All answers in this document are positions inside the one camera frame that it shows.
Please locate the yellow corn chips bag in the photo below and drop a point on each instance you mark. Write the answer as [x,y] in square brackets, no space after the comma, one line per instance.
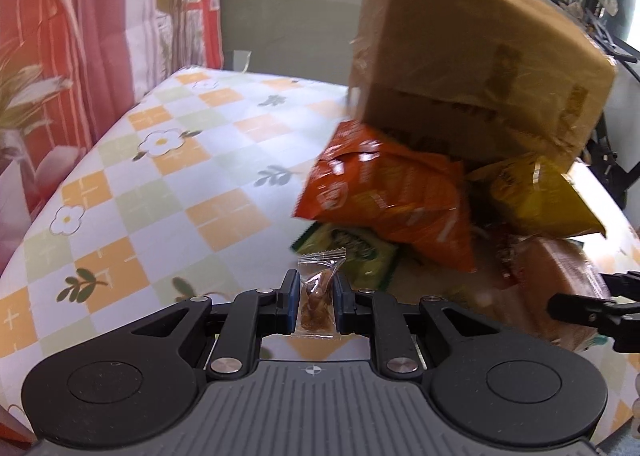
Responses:
[536,197]

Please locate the black exercise bike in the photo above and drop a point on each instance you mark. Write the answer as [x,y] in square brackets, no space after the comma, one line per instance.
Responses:
[598,152]

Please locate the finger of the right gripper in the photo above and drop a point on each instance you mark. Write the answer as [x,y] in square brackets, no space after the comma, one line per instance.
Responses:
[626,285]
[607,316]

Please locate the small brown candy packet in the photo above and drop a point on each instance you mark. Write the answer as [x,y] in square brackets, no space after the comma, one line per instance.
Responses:
[315,316]

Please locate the dark green snack packet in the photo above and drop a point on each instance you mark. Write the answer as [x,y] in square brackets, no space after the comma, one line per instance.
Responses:
[370,261]

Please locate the brown round pastry pack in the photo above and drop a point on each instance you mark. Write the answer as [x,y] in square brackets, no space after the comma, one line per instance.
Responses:
[537,268]

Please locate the brown cardboard box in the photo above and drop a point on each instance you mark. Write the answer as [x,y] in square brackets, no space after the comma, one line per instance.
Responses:
[477,80]

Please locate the floral checkered tablecloth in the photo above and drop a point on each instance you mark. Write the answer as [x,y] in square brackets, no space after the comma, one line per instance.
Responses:
[193,191]

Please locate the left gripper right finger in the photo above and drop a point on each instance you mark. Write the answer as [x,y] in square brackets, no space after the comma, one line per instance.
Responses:
[386,323]

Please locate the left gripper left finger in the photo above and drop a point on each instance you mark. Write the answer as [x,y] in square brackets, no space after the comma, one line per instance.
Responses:
[238,328]

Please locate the orange chips bag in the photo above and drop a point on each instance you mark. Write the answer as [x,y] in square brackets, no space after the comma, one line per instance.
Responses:
[365,179]

